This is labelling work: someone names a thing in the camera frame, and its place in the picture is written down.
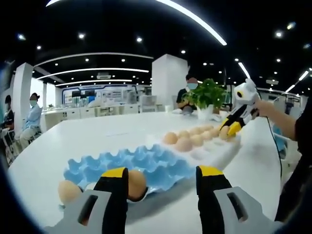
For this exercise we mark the blue framed display wall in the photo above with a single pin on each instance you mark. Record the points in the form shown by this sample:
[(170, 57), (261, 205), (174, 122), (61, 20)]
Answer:
[(109, 93)]

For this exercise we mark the curved white ceiling light strip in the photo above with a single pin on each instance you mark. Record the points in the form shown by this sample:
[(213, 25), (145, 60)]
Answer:
[(207, 27)]

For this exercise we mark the green potted plant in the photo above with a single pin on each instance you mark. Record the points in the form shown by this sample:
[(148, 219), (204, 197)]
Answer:
[(209, 92)]

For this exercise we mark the ceiling air conditioner unit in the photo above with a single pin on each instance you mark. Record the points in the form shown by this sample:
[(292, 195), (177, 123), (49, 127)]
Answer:
[(104, 75)]

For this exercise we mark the white foam egg holder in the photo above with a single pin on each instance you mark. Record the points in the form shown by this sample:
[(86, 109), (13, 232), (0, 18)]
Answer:
[(212, 153)]

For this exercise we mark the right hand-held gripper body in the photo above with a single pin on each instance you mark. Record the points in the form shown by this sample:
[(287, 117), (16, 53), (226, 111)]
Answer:
[(245, 93)]

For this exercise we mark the blue egg tray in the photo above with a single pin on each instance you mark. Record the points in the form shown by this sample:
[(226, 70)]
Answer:
[(146, 161)]

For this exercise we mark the white mesh office chair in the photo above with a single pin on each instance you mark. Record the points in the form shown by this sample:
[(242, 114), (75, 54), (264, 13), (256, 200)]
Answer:
[(148, 103)]

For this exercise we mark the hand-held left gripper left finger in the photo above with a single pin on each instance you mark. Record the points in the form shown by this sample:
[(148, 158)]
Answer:
[(114, 195)]

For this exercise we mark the group of brown eggs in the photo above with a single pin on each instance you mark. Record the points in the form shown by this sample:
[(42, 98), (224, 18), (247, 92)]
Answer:
[(170, 138)]

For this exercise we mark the row of white cabinets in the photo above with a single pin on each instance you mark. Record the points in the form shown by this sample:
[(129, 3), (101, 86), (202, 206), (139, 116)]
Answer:
[(85, 112)]

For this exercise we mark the white table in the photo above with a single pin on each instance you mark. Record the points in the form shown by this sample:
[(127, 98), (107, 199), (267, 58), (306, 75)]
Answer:
[(85, 141)]

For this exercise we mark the person's right hand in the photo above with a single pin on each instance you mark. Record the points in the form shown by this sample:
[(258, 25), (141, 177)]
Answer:
[(263, 108)]

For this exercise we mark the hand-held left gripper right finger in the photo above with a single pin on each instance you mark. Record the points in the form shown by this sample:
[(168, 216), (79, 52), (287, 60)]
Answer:
[(212, 195)]

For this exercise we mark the white paper cup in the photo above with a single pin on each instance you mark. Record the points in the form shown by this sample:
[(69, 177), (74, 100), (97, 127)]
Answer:
[(168, 108)]

